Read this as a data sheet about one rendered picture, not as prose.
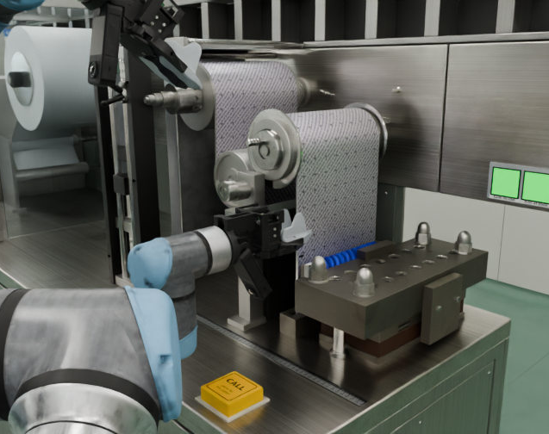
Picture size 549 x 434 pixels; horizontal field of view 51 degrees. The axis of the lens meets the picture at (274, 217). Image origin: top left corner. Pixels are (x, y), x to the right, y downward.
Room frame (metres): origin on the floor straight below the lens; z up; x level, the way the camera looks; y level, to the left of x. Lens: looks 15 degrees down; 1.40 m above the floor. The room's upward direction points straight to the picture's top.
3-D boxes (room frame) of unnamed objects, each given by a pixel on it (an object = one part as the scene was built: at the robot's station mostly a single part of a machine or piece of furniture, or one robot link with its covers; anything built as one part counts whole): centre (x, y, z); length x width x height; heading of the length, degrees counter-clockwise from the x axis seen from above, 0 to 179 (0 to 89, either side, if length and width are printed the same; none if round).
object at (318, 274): (0.96, -0.08, 1.05); 0.04 x 0.04 x 0.04
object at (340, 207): (1.10, -0.13, 1.11); 0.23 x 0.01 x 0.18; 133
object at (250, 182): (1.06, 0.06, 1.05); 0.06 x 0.05 x 0.31; 133
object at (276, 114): (1.07, 0.00, 1.25); 0.15 x 0.01 x 0.15; 43
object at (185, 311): (0.84, 0.18, 1.01); 0.11 x 0.08 x 0.11; 90
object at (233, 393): (0.79, 0.07, 0.91); 0.07 x 0.07 x 0.02; 43
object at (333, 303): (1.04, -0.24, 1.00); 0.40 x 0.16 x 0.06; 133
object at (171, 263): (0.84, 0.16, 1.11); 0.11 x 0.08 x 0.09; 133
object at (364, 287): (0.90, -0.15, 1.05); 0.04 x 0.04 x 0.04
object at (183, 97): (1.23, 0.19, 1.33); 0.06 x 0.06 x 0.06; 43
